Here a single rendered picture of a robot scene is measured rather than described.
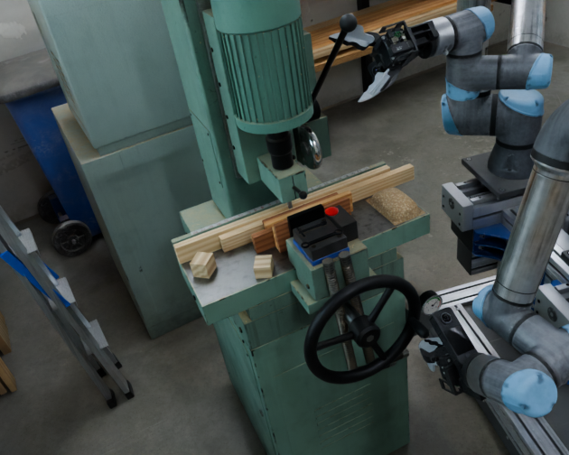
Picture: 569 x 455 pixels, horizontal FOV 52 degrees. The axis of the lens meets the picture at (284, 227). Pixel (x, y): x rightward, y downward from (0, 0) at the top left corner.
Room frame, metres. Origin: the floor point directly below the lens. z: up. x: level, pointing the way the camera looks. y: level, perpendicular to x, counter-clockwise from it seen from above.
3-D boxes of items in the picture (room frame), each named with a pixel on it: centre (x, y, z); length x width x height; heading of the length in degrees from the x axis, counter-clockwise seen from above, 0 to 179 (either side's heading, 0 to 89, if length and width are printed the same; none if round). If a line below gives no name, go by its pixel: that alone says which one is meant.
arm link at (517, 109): (1.41, -0.69, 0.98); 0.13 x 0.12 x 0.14; 65
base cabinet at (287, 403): (1.32, 0.02, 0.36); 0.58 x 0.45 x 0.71; 18
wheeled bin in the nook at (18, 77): (2.84, 1.02, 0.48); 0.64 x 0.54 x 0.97; 115
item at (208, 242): (1.22, -0.02, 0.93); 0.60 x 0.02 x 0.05; 108
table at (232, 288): (1.10, -0.06, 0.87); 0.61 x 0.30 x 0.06; 108
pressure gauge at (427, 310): (1.09, -0.34, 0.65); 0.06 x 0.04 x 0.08; 108
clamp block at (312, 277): (1.02, -0.08, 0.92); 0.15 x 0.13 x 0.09; 108
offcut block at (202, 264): (1.07, 0.20, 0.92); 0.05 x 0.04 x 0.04; 156
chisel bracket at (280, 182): (1.22, -0.02, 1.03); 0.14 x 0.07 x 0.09; 18
